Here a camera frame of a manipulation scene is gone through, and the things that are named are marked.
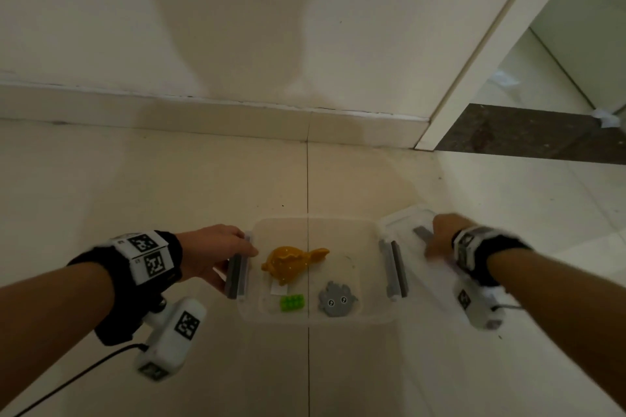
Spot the grey box latch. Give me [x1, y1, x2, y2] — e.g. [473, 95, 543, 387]
[225, 233, 253, 300]
[383, 239, 409, 301]

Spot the crumpled white paper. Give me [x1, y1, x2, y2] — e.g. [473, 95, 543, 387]
[591, 108, 623, 129]

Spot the black wrist strap with markers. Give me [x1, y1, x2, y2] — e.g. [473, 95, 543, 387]
[67, 230, 184, 347]
[452, 225, 533, 287]

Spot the white door frame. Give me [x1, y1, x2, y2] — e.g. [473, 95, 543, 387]
[415, 0, 593, 152]

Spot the beige tile baseboard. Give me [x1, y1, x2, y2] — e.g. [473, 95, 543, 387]
[0, 83, 431, 150]

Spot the black camera cable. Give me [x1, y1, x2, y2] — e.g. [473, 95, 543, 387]
[14, 343, 149, 417]

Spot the grey toy creature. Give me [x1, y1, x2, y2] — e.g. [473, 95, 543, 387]
[317, 281, 358, 318]

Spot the person's right hand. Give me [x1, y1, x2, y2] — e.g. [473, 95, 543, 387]
[424, 213, 478, 262]

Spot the clear plastic box lid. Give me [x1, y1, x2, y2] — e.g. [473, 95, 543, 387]
[376, 205, 471, 319]

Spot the clear plastic storage box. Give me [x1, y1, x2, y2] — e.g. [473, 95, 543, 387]
[237, 216, 401, 325]

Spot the person's left forearm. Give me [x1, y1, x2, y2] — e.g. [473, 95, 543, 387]
[0, 262, 116, 409]

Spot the yellow toy dinosaur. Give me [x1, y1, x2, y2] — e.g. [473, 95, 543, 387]
[261, 246, 330, 286]

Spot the white wrist camera with marker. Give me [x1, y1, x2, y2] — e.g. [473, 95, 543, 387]
[134, 297, 207, 382]
[452, 279, 508, 332]

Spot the dark stone door threshold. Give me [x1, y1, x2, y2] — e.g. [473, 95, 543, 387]
[434, 103, 626, 166]

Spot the person's right forearm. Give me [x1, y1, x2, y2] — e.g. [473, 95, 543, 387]
[486, 249, 626, 411]

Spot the person's left hand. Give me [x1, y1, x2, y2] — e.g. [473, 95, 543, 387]
[176, 224, 259, 293]

